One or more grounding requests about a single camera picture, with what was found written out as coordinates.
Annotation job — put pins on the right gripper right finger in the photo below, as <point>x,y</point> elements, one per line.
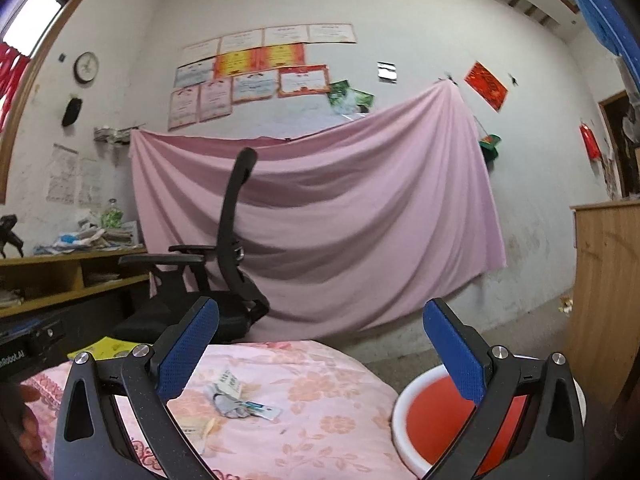
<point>548,440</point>

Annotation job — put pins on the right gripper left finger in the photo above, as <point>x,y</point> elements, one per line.
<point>92,441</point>

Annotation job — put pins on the left human hand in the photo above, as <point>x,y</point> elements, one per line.
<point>23,425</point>

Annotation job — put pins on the black glue gun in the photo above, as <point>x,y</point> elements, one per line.
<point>7,235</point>

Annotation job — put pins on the wooden cabinet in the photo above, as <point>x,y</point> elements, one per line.
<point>602,338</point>

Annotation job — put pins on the white paper wrapper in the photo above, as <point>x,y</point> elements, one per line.
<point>227,384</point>

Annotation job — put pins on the pink floral tablecloth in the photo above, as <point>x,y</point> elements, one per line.
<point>332,415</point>

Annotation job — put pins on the blue white sachet wrapper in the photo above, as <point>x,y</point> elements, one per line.
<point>242,409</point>

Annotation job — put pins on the black office chair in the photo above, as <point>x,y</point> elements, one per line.
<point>189,272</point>

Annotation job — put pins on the pink hanging sheet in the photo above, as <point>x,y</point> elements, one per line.
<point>346,229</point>

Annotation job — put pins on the green hanging ornament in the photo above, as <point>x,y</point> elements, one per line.
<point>489,146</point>

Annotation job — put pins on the wooden framed window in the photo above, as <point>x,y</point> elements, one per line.
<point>29,29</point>

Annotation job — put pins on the blue hanging fabric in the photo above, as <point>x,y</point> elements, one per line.
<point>615,23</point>

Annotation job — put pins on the wooden wall shelf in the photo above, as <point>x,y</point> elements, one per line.
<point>48,281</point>

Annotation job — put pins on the black wall object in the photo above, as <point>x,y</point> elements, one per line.
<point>72,111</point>

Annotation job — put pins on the round wall clock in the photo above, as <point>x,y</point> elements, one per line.
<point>86,68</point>

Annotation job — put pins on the red diamond wall paper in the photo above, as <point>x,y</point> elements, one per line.
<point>489,87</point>

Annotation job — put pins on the green wall packets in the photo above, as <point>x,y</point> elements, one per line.
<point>345,100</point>

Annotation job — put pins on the silver wall plate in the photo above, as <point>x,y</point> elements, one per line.
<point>387,72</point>

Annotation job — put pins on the yellow red wall certificate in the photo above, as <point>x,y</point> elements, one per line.
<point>254,60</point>

